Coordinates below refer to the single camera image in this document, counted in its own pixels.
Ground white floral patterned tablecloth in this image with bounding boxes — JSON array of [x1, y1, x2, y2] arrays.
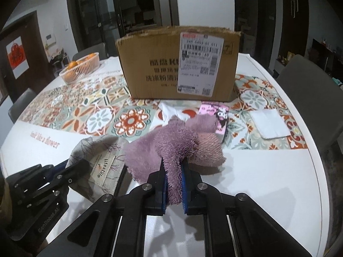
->
[[0, 54, 326, 257]]

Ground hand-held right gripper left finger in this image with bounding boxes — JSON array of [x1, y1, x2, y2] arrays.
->
[[36, 158, 168, 257]]

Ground brown wooden door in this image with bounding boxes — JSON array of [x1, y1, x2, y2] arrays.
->
[[0, 11, 47, 102]]

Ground pink cartoon packet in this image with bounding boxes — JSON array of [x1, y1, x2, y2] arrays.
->
[[199, 101, 230, 143]]

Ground dark framed sliding glass door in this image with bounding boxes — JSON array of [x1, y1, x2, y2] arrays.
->
[[66, 0, 180, 59]]

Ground dark cabinet with long handles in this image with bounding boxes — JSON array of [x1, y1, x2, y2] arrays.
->
[[279, 0, 310, 57]]

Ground purple fluffy towel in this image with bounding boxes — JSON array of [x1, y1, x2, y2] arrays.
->
[[125, 115, 227, 206]]

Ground white cloth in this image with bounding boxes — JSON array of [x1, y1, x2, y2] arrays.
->
[[249, 109, 292, 140]]

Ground white plastic fruit basket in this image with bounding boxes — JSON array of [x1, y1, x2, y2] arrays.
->
[[59, 52, 100, 84]]

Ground red and white door poster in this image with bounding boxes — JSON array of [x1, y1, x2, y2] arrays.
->
[[6, 36, 29, 79]]

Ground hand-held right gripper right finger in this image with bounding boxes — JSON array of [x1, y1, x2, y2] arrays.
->
[[180, 161, 313, 257]]

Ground dark interior door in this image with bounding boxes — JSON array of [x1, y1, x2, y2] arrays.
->
[[257, 0, 276, 70]]

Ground white garment with red print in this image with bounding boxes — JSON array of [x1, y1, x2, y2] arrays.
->
[[149, 100, 203, 137]]

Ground white shoe rack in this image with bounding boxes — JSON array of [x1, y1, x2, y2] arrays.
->
[[50, 47, 70, 75]]

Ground brown cardboard box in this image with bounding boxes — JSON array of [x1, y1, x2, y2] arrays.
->
[[116, 25, 242, 103]]

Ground beige printed cloth bag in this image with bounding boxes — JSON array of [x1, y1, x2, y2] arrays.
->
[[65, 135, 126, 202]]

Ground grey dining chair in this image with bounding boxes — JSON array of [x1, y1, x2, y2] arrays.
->
[[72, 42, 106, 61], [276, 54, 343, 150], [8, 88, 36, 124]]

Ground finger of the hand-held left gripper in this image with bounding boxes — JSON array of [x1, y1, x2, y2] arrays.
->
[[15, 160, 91, 210], [5, 164, 67, 194]]

